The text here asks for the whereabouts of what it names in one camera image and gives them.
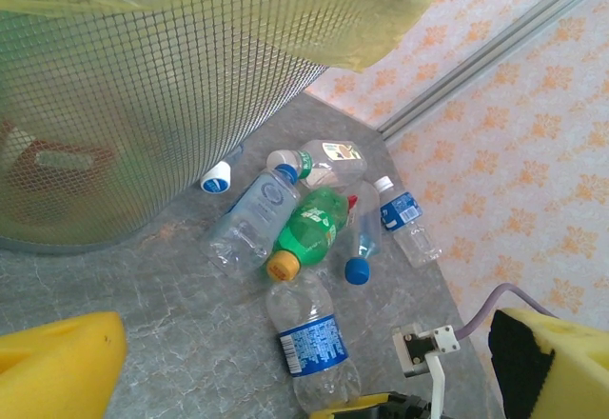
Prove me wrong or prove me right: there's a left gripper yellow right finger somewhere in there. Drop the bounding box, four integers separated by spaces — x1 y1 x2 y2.
489 307 609 419

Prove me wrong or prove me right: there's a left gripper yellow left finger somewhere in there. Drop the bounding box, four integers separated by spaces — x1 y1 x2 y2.
0 311 128 419

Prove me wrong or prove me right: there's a clear slim bottle blue cap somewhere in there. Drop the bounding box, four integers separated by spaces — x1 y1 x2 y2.
343 180 384 286

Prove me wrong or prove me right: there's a green bottle orange cap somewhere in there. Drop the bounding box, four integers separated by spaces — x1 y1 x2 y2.
265 186 359 283

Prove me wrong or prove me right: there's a blue label bottle white cap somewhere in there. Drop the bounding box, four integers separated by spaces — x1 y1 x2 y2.
373 175 443 270
199 145 246 195

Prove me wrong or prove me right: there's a pale label bottle blue cap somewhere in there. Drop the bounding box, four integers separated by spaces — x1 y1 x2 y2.
199 164 304 280

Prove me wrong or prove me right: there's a green label bottle white cap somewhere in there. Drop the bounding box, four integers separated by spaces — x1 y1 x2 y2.
265 138 370 191

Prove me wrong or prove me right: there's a mesh waste bin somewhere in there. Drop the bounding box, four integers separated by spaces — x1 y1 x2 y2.
0 0 437 254

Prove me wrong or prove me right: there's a yellow plastic bin liner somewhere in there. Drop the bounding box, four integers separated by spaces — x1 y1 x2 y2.
0 0 439 75

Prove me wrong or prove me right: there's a red packaging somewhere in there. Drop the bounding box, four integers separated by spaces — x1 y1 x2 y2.
0 121 118 229

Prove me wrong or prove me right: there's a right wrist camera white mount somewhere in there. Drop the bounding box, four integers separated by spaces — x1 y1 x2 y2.
390 323 462 419

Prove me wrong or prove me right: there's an aluminium corner post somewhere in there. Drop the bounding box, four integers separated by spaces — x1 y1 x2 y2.
375 0 609 147

